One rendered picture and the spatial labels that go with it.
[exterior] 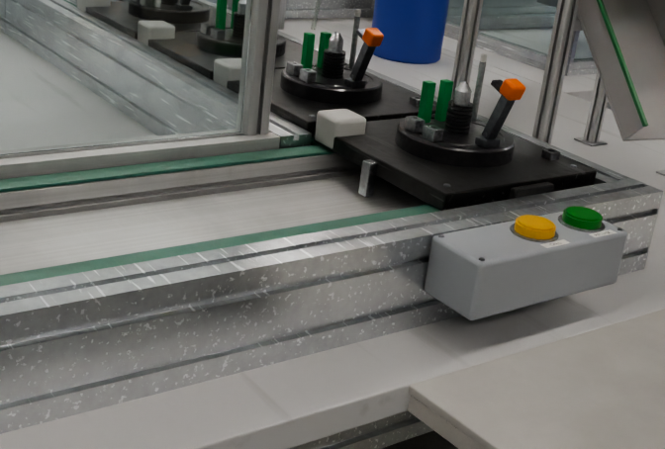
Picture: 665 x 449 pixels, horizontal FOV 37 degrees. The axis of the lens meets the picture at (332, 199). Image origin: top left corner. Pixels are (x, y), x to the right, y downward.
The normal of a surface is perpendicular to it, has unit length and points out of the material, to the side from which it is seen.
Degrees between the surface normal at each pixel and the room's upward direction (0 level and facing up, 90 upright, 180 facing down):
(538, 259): 90
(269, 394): 0
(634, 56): 45
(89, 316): 90
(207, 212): 0
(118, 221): 0
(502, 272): 90
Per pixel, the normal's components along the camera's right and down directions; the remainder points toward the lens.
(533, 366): 0.11, -0.93
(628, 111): -0.90, 0.06
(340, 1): 0.58, 0.35
